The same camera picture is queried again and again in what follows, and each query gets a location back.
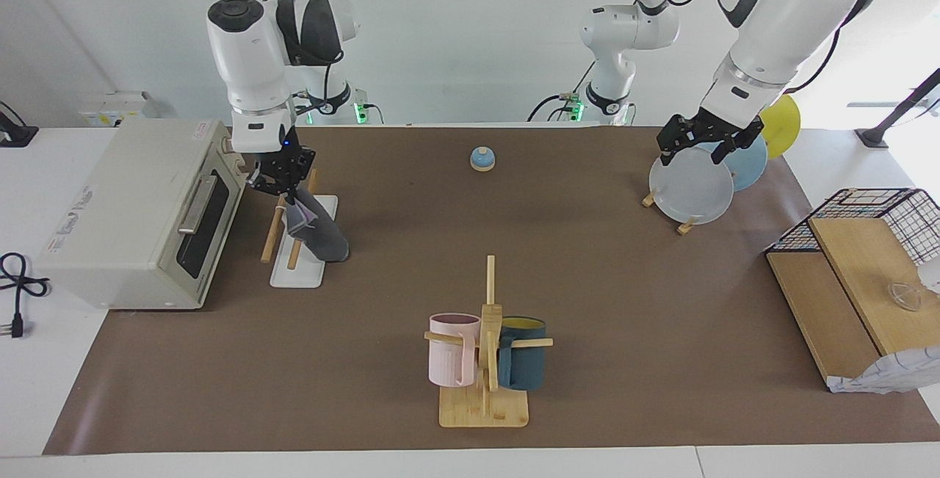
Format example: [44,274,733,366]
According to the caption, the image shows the black power cord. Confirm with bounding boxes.
[0,253,51,339]

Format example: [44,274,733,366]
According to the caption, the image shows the light blue plate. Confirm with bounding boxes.
[705,133,769,192]

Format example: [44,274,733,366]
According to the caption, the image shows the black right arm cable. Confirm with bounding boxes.
[224,0,350,115]

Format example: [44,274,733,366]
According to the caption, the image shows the yellow plate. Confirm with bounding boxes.
[760,94,801,159]

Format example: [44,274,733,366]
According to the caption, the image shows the pink mug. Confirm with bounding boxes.
[429,313,482,388]

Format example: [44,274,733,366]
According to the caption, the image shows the purple and grey towel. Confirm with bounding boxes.
[283,186,350,264]

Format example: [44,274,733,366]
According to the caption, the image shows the wooden plate rack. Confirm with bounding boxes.
[641,184,698,236]

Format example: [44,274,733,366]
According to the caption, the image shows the brown table mat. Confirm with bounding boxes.
[43,126,940,455]

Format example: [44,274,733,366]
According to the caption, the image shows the wooden mug tree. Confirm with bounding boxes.
[424,256,554,429]

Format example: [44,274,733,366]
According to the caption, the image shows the clear glass piece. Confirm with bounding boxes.
[886,281,923,311]

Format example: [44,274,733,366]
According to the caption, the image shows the white towel rack wooden bars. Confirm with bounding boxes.
[261,161,339,289]

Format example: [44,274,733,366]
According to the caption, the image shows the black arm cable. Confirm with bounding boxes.
[224,0,350,115]
[621,0,900,97]

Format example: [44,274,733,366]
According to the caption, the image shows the black camera stand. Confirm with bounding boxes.
[856,68,940,148]

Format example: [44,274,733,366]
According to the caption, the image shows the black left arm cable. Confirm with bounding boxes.
[621,0,900,97]

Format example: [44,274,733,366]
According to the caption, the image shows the white box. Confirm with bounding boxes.
[79,91,159,128]

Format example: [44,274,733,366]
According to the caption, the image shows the black wire basket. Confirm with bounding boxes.
[764,188,940,266]

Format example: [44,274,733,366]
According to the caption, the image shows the beige toaster oven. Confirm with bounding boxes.
[37,120,249,310]

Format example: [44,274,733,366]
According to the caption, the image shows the grey plate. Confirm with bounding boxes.
[648,145,735,225]

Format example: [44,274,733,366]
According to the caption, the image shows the black clamp mount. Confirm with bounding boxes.
[0,101,39,148]

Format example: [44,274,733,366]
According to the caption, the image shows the dark teal mug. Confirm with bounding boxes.
[497,316,548,391]

